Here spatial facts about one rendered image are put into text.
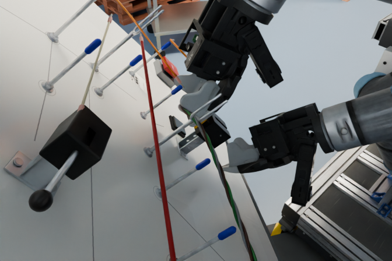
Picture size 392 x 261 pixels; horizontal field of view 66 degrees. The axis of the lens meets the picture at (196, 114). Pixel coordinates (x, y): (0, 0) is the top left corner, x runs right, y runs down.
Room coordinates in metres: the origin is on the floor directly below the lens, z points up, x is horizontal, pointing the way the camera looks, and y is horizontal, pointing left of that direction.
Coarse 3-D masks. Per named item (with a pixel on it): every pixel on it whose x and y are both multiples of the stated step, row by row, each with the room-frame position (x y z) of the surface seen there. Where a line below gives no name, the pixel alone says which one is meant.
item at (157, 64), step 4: (156, 60) 0.64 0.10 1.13; (156, 64) 0.63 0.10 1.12; (160, 64) 0.63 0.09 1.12; (156, 68) 0.61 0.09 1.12; (160, 68) 0.60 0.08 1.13; (156, 72) 0.60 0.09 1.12; (160, 72) 0.59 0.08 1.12; (164, 72) 0.60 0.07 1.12; (160, 76) 0.59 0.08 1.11; (164, 76) 0.59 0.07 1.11; (168, 76) 0.60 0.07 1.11; (164, 80) 0.59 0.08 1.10; (168, 80) 0.60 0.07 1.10; (172, 80) 0.60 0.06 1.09; (168, 84) 0.60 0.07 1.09; (172, 84) 0.60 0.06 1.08
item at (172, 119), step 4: (172, 120) 0.44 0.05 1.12; (176, 120) 0.44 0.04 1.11; (172, 124) 0.42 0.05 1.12; (176, 124) 0.43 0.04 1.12; (180, 124) 0.44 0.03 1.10; (172, 128) 0.41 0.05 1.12; (176, 128) 0.42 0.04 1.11; (180, 132) 0.42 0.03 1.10; (184, 132) 0.42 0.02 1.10; (184, 136) 0.42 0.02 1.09
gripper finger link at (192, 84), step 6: (180, 78) 0.41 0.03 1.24; (186, 78) 0.41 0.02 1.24; (192, 78) 0.41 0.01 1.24; (198, 78) 0.41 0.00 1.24; (210, 78) 0.40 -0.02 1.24; (180, 84) 0.41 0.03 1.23; (186, 84) 0.41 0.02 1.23; (192, 84) 0.41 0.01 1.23; (198, 84) 0.41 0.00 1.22; (186, 90) 0.41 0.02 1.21; (192, 90) 0.41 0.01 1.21; (198, 90) 0.40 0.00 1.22
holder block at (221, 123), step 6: (210, 120) 0.38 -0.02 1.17; (216, 120) 0.39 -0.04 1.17; (204, 126) 0.37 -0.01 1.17; (210, 126) 0.37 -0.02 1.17; (216, 126) 0.37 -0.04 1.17; (222, 126) 0.38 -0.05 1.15; (198, 132) 0.36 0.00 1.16; (210, 132) 0.37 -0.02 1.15; (216, 132) 0.37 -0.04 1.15; (222, 132) 0.37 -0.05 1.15; (228, 132) 0.38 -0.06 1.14; (210, 138) 0.37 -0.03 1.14; (216, 138) 0.37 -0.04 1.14; (222, 138) 0.37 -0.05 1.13; (228, 138) 0.37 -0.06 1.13; (216, 144) 0.37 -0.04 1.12
